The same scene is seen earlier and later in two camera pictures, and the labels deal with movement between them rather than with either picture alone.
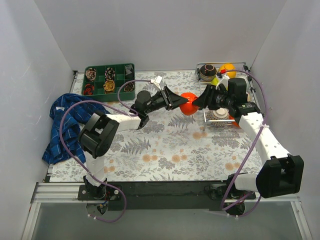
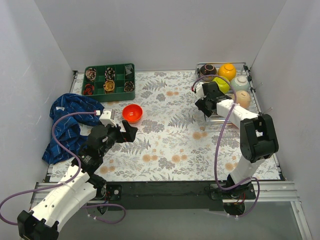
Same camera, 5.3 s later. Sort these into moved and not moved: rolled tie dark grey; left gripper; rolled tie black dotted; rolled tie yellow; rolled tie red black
Moved: left gripper
Not moved: rolled tie black dotted; rolled tie dark grey; rolled tie yellow; rolled tie red black
